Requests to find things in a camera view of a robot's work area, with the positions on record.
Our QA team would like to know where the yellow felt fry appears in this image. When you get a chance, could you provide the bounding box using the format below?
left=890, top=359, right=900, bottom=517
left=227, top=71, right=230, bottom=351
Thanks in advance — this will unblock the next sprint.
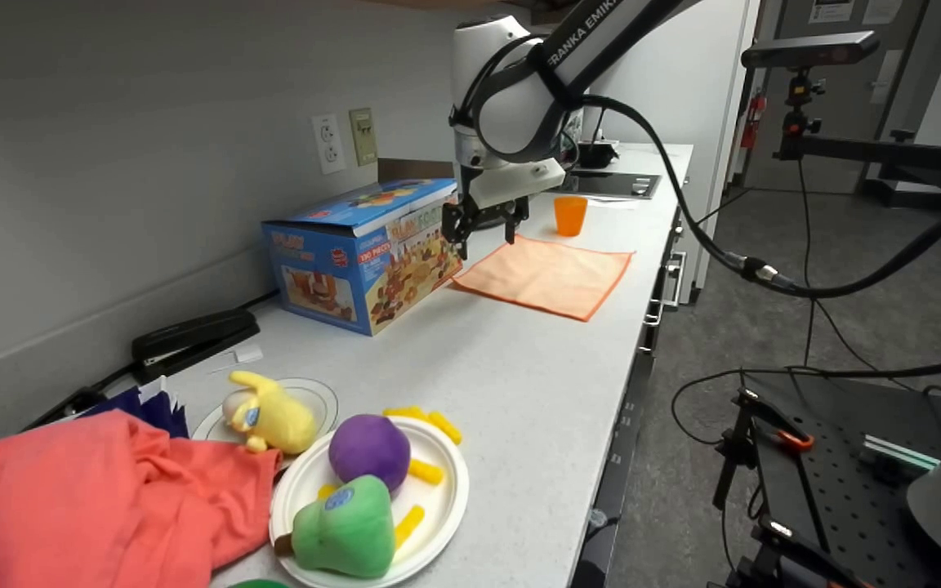
left=423, top=409, right=468, bottom=448
left=381, top=403, right=432, bottom=424
left=409, top=453, right=450, bottom=489
left=391, top=500, right=432, bottom=549

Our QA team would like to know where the green plush pear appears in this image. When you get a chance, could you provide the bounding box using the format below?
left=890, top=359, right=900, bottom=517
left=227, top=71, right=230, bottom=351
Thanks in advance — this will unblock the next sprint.
left=272, top=473, right=397, bottom=582

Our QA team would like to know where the dark counter base cabinet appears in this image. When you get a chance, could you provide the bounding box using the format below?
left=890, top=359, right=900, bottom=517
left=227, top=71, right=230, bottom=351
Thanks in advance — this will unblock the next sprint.
left=565, top=323, right=670, bottom=588

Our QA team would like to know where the teal strip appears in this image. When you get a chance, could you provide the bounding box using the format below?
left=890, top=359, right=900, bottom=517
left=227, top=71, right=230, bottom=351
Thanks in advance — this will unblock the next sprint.
left=860, top=430, right=941, bottom=473

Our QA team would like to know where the thin black cable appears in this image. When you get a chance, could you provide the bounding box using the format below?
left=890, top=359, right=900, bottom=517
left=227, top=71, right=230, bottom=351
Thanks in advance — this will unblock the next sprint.
left=794, top=150, right=898, bottom=384

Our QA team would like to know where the brown board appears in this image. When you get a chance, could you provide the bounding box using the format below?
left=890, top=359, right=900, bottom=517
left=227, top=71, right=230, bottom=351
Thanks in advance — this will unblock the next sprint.
left=376, top=158, right=461, bottom=186

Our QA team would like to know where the coral red cloth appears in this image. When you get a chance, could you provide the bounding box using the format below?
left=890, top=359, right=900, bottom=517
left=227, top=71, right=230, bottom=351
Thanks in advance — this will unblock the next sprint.
left=0, top=409, right=284, bottom=588

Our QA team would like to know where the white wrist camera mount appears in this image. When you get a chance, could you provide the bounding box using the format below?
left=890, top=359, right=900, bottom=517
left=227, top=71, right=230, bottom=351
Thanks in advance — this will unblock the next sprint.
left=461, top=158, right=568, bottom=213

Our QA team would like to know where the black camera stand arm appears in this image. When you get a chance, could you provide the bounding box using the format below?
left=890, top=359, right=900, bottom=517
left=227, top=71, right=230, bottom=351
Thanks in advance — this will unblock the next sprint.
left=770, top=61, right=941, bottom=184

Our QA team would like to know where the purple plush ball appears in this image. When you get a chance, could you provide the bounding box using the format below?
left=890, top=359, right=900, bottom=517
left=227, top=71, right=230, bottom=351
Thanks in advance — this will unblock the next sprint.
left=327, top=413, right=413, bottom=492

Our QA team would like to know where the white paper plate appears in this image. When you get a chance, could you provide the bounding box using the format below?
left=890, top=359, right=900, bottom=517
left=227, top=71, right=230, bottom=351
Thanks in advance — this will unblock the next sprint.
left=264, top=413, right=472, bottom=588

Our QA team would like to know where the blue toy carton box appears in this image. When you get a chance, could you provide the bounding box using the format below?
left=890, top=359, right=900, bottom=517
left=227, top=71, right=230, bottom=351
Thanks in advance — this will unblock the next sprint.
left=258, top=176, right=468, bottom=339

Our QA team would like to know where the white wall outlet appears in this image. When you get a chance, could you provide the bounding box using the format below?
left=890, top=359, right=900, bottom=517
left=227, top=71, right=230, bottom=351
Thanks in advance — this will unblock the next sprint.
left=311, top=112, right=350, bottom=176

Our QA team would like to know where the black stapler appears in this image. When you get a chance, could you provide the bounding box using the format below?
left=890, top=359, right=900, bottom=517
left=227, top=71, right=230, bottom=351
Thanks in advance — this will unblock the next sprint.
left=128, top=306, right=264, bottom=384

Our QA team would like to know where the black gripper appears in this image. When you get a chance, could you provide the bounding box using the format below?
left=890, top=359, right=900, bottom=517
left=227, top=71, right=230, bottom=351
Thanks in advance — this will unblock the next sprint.
left=440, top=186, right=530, bottom=262

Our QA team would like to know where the clear plastic plate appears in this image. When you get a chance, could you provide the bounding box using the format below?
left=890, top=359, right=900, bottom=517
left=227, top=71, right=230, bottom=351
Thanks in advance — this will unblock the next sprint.
left=193, top=375, right=343, bottom=448

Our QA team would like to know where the orange plastic cup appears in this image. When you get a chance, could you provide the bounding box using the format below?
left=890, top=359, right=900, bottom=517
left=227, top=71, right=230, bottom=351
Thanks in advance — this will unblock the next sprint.
left=552, top=192, right=590, bottom=237

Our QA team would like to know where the red fire extinguisher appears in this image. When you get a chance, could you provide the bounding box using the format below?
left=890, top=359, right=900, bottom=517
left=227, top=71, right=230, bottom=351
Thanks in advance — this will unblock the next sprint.
left=741, top=92, right=770, bottom=158

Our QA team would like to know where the thick black floor cable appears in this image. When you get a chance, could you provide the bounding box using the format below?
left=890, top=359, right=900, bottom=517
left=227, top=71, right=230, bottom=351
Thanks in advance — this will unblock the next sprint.
left=665, top=342, right=941, bottom=448

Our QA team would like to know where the orange towel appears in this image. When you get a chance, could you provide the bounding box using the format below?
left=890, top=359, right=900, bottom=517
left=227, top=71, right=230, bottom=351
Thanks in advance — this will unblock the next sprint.
left=450, top=235, right=637, bottom=327

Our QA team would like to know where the black clamp orange handle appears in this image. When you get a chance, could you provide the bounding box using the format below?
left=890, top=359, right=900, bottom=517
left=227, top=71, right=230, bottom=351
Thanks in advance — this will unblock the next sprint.
left=707, top=384, right=823, bottom=514

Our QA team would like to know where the black stereo camera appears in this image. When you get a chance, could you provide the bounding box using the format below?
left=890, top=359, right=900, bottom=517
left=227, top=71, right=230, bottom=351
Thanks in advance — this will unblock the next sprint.
left=741, top=31, right=882, bottom=71

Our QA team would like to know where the yellow plush toy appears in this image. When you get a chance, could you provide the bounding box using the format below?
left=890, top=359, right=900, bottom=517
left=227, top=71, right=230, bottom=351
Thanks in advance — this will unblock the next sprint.
left=226, top=368, right=324, bottom=458

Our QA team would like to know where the black perforated table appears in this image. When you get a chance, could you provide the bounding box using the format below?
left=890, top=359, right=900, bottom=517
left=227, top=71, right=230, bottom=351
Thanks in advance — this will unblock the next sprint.
left=751, top=371, right=941, bottom=588

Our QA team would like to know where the black induction cooktop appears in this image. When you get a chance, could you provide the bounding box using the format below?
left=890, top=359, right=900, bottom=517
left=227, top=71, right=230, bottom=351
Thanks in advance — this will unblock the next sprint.
left=540, top=171, right=660, bottom=204

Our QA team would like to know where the black pot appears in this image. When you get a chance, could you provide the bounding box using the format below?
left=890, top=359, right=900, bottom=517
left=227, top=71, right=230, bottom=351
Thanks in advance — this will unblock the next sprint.
left=576, top=137, right=619, bottom=174

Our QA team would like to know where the beige wall switch plate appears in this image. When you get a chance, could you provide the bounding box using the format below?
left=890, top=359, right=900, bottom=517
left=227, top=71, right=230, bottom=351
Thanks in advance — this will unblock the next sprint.
left=345, top=106, right=381, bottom=171

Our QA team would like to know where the dark blue crumpled bag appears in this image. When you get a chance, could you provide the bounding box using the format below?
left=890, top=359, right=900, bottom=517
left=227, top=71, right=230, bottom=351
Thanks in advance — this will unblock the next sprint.
left=82, top=371, right=193, bottom=442

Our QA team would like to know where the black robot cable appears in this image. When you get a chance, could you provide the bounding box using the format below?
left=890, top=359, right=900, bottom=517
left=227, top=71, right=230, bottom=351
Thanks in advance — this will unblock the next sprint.
left=571, top=92, right=941, bottom=305

